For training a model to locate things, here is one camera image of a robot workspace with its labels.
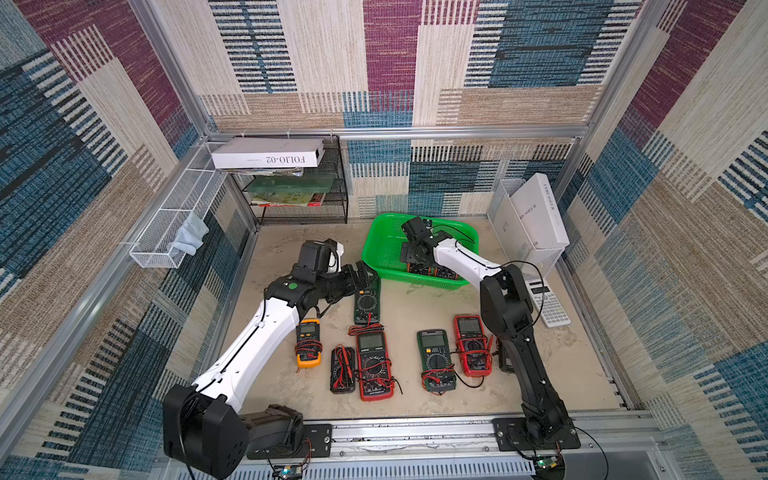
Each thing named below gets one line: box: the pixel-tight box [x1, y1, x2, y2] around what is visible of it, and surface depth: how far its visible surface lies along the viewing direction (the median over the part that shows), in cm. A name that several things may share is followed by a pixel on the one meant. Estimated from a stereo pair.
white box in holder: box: [510, 173, 570, 249], surface depth 96 cm
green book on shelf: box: [246, 173, 336, 207], surface depth 101 cm
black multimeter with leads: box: [330, 344, 357, 394], surface depth 83 cm
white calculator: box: [525, 279, 571, 328], surface depth 98 cm
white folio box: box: [211, 138, 325, 169], surface depth 81 cm
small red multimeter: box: [454, 315, 493, 377], surface depth 85 cm
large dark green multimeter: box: [354, 275, 381, 325], surface depth 96 cm
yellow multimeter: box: [294, 318, 323, 368], surface depth 87 cm
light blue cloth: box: [168, 211, 210, 256], surface depth 69 cm
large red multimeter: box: [357, 331, 395, 402], surface depth 83 cm
